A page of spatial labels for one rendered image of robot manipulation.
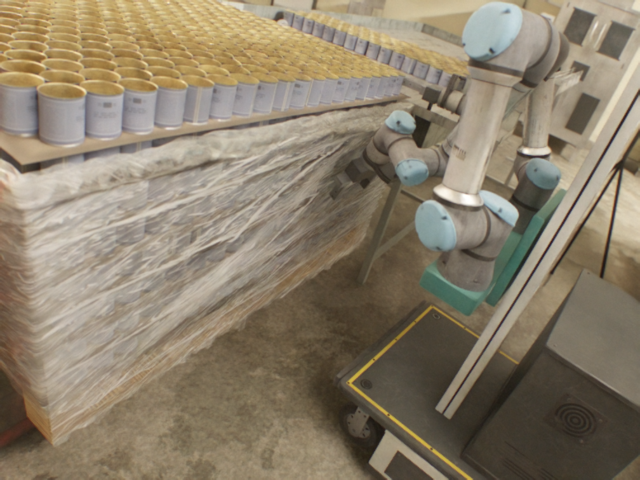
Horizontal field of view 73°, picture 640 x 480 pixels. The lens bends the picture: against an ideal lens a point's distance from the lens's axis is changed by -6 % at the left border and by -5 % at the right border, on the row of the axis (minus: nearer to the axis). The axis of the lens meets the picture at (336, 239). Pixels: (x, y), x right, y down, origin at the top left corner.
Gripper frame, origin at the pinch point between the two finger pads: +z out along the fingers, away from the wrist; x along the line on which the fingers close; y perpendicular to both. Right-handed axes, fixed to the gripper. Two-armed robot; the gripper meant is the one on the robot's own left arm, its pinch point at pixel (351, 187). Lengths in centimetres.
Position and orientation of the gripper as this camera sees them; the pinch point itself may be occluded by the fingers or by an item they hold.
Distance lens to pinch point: 142.6
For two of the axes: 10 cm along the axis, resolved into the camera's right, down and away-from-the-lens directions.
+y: -5.5, -8.1, 2.1
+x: -7.2, 3.3, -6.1
